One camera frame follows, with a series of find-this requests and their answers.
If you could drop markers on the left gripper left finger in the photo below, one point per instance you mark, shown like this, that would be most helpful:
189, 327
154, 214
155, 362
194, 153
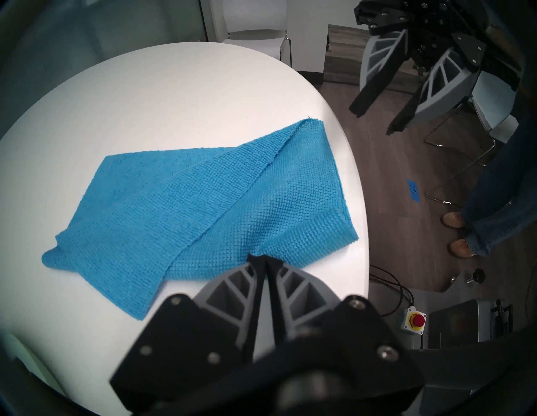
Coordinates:
188, 348

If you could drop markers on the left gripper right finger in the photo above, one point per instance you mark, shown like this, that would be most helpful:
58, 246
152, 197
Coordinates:
335, 331

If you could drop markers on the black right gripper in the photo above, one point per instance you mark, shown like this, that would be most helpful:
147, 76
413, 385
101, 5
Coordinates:
432, 21

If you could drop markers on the blue microfibre napkin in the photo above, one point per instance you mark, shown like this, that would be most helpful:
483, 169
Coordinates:
201, 209

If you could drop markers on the yellow red emergency stop button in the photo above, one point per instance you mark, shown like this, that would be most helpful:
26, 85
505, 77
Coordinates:
414, 321

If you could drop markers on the white chair with metal legs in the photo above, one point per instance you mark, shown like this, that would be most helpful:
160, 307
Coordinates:
256, 40
495, 100

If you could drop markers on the blue floor tape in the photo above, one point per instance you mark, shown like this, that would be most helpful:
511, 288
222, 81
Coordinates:
413, 191

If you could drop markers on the tan shoe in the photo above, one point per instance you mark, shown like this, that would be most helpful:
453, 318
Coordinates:
461, 248
453, 220

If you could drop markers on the person blue jeans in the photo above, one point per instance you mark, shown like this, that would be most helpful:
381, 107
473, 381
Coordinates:
499, 197

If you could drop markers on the black base knob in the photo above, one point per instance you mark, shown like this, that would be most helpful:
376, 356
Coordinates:
476, 276

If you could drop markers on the grey robot pedestal column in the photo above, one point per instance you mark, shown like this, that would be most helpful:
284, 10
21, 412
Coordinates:
461, 325

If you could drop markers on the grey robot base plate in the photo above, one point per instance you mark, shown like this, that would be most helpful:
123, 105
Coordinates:
457, 285

